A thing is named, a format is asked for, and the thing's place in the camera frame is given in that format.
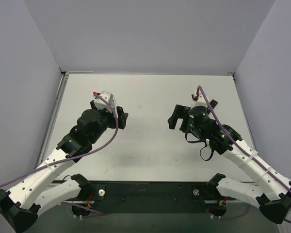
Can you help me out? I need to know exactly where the black remote control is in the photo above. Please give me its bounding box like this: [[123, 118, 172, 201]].
[[210, 100, 218, 109]]

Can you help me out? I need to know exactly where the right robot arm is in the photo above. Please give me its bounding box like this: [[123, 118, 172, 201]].
[[167, 104, 291, 224]]

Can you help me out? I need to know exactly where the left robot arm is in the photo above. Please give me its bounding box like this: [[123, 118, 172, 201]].
[[0, 106, 129, 233]]

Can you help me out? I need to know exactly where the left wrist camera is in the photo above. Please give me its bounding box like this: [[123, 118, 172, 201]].
[[93, 91, 116, 113]]

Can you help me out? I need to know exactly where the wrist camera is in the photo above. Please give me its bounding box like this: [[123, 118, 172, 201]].
[[191, 93, 208, 108], [93, 91, 116, 113]]

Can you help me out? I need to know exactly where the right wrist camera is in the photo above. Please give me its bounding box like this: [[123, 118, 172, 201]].
[[191, 93, 208, 108]]

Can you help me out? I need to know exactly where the aluminium frame rail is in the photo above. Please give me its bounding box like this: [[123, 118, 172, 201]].
[[37, 72, 69, 166]]

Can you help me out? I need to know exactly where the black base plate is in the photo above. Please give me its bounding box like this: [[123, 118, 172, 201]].
[[70, 181, 225, 214]]

